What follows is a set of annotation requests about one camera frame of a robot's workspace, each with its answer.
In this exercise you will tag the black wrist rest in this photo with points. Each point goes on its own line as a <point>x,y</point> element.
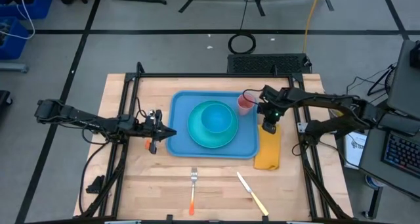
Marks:
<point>407,125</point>

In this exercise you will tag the teal plate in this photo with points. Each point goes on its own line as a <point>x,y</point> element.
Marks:
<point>213,140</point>

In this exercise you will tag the blue plastic storage bin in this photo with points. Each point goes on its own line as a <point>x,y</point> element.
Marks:
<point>16,46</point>
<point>42,7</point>

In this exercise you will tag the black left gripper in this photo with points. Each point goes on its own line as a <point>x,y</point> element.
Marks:
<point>144,128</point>

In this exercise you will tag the white paper sheet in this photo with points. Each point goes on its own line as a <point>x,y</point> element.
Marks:
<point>356,151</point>

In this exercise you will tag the pink cup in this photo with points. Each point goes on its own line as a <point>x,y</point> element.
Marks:
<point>244,109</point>

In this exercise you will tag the black rig frame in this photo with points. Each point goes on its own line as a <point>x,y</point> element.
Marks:
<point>213,75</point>

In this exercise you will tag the black bracket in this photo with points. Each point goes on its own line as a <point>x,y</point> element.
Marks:
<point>96,186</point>

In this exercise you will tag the yellow cloth napkin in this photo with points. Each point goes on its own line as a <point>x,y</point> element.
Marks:
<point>267,151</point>

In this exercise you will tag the grey monitor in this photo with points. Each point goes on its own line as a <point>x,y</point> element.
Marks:
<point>405,86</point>

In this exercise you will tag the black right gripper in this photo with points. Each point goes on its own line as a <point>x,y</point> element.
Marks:
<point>274,102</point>

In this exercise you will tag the blue plastic tray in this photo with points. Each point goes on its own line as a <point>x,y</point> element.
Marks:
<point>178,145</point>

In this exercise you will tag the grey desk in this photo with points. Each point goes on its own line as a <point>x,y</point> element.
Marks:
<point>374,158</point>

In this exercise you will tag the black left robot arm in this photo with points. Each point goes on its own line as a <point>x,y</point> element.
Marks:
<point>82,119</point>

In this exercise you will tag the black floor stand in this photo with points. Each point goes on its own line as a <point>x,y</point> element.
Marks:
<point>379,82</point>

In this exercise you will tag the black perforated computer case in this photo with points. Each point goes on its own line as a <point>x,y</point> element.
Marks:
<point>262,63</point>

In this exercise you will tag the black backlit keyboard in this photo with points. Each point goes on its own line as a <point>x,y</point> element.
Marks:
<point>403,151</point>

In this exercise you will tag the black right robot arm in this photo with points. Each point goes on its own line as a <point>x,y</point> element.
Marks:
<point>328,100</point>

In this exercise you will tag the teal blue bowl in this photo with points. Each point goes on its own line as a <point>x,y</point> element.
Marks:
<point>216,119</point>

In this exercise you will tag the grey bar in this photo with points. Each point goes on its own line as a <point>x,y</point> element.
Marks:
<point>13,67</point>

